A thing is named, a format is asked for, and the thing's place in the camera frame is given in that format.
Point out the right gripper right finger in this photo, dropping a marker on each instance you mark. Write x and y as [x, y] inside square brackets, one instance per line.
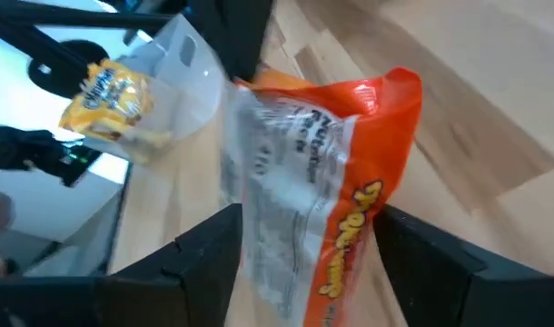
[440, 290]

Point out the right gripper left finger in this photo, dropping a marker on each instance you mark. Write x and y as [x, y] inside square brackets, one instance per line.
[190, 281]

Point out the orange Saucy Noods packet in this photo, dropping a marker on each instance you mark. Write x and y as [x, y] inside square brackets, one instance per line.
[377, 150]

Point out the yellow Maruchan ramen packet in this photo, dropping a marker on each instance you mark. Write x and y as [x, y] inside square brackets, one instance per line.
[109, 100]

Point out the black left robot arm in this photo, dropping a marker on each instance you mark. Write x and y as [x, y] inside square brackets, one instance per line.
[231, 36]

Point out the translucent plastic storage bin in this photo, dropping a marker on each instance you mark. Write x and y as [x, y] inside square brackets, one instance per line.
[190, 91]

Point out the black boxy device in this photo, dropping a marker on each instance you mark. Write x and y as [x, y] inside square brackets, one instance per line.
[32, 150]

